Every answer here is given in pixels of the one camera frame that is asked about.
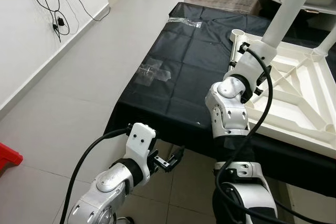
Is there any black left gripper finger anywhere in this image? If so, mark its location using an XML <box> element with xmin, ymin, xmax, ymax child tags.
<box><xmin>167</xmin><ymin>146</ymin><xmax>185</xmax><ymax>168</ymax></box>

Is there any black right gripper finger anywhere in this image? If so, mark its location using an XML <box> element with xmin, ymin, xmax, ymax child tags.
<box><xmin>254</xmin><ymin>67</ymin><xmax>272</xmax><ymax>97</ymax></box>

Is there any black tablecloth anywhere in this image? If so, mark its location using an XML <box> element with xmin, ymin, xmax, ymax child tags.
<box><xmin>105</xmin><ymin>2</ymin><xmax>336</xmax><ymax>198</ymax></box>

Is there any clear tape piece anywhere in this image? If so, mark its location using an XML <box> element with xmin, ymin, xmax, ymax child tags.
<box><xmin>138</xmin><ymin>59</ymin><xmax>173</xmax><ymax>86</ymax></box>
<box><xmin>168</xmin><ymin>17</ymin><xmax>203</xmax><ymax>28</ymax></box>

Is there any red plastic stool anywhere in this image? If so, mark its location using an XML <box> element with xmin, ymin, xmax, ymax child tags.
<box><xmin>0</xmin><ymin>143</ymin><xmax>23</xmax><ymax>172</ymax></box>

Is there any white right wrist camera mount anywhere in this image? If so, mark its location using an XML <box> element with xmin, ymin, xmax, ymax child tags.
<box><xmin>228</xmin><ymin>40</ymin><xmax>278</xmax><ymax>86</ymax></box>

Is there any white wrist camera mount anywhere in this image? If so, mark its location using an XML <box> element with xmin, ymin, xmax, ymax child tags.
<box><xmin>228</xmin><ymin>40</ymin><xmax>278</xmax><ymax>86</ymax></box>
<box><xmin>126</xmin><ymin>123</ymin><xmax>157</xmax><ymax>175</ymax></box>

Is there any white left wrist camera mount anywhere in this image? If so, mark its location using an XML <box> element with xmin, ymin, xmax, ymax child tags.
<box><xmin>126</xmin><ymin>123</ymin><xmax>157</xmax><ymax>175</ymax></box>

